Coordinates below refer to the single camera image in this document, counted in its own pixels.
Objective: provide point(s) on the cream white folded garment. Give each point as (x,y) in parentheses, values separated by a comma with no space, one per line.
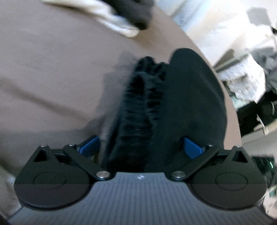
(103,13)

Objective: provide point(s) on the black knit sweater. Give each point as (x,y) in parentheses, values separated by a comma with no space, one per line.
(162,105)

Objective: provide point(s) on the dark grey folded garment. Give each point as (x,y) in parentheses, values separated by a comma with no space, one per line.
(137,12)

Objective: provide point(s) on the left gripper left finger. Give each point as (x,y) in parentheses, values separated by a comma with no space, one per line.
(89,147)

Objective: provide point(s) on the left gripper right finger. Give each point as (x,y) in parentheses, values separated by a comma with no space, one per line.
(191,149)

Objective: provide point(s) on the white quilted blanket pile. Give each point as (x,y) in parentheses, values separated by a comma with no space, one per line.
(246,79)

